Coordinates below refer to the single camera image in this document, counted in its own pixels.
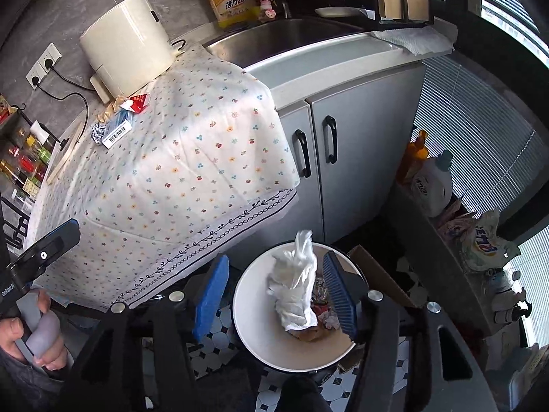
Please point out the steel sink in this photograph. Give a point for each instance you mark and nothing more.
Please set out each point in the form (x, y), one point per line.
(278, 38)

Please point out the grey low shelf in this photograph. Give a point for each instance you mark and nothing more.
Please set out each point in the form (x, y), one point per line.
(437, 266)

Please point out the white cloth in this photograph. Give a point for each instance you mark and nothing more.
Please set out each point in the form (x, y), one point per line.
(416, 38)

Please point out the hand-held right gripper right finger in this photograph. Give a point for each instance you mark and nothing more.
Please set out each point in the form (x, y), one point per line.
(339, 292)

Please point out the cream flat appliance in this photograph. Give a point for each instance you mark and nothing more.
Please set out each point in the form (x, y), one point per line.
(64, 150)

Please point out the red yellow packets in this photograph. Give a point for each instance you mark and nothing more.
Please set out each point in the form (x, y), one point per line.
(4, 111)

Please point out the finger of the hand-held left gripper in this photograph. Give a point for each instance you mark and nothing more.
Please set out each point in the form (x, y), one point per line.
(47, 246)

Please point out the small white dish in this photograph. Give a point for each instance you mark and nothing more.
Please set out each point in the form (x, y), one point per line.
(339, 12)

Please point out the chrome faucet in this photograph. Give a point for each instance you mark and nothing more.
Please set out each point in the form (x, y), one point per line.
(283, 0)

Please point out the small pink bottle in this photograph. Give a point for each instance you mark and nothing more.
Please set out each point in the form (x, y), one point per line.
(266, 6)

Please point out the crumpled foil wrapper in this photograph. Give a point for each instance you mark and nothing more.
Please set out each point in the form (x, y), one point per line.
(97, 133)

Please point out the white round bin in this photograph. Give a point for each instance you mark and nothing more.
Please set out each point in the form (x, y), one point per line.
(266, 330)

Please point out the white wall socket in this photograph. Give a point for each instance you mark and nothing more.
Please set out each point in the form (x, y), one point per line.
(36, 77)
(51, 56)

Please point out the white plastic bag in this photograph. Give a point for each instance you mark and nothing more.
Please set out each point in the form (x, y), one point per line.
(296, 292)

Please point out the red packet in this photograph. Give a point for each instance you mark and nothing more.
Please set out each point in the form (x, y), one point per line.
(139, 103)

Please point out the cream air fryer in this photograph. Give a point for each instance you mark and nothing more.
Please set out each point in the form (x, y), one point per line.
(128, 43)

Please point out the pink printed bag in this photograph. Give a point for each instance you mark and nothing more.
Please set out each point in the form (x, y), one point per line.
(454, 223)

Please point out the orange bottle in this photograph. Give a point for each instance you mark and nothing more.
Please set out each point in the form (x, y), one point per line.
(418, 152)

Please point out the wide grey cabinet door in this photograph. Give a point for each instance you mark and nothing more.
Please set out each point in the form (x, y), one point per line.
(373, 146)

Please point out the white window blinds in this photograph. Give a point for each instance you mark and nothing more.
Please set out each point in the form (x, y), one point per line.
(463, 128)

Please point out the row of sauce bottles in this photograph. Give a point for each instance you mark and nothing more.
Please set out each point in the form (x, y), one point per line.
(30, 163)

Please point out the white laundry detergent bottle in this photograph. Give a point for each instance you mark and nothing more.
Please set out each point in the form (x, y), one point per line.
(433, 184)

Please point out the narrow grey cabinet door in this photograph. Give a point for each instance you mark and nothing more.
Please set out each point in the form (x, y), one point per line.
(300, 206)

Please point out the plastic snack bag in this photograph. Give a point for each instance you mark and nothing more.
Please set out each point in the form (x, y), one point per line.
(484, 242)

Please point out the person's black shoe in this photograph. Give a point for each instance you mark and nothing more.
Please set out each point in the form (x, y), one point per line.
(300, 395)

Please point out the grey spray bottle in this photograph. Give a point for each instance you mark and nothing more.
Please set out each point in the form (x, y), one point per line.
(506, 296)

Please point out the crumpled brown paper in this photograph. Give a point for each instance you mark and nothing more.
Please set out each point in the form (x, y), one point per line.
(107, 111)

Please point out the floral white tablecloth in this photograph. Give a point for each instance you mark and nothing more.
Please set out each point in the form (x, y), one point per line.
(193, 158)

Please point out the person's left hand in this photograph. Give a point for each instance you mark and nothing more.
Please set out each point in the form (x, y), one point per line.
(10, 334)

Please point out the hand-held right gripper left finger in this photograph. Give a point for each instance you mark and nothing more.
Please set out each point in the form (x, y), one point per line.
(210, 296)

